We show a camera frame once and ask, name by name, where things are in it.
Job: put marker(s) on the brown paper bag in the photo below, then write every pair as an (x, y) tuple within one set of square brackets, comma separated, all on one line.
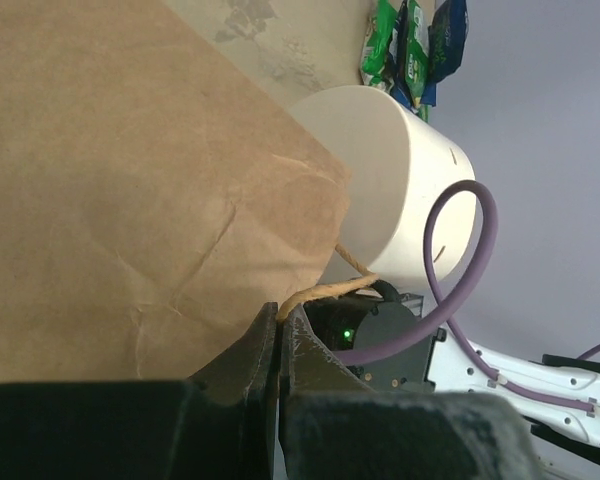
[(152, 197)]

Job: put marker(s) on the white cylindrical toy drum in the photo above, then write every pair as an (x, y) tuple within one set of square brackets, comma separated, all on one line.
[(399, 166)]

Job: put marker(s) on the dark blue snack packet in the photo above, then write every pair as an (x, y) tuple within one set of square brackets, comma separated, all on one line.
[(447, 37)]

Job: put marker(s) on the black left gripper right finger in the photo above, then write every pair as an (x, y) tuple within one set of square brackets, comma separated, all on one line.
[(332, 426)]

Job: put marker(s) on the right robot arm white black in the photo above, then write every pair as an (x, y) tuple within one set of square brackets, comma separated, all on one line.
[(559, 396)]

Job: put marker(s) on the green yellow snack bag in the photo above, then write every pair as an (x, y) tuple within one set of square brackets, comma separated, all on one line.
[(373, 66)]

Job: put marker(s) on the dark blue kettle chips bag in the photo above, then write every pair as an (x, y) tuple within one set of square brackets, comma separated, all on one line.
[(427, 102)]

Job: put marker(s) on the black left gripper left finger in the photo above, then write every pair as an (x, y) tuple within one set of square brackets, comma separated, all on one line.
[(219, 423)]

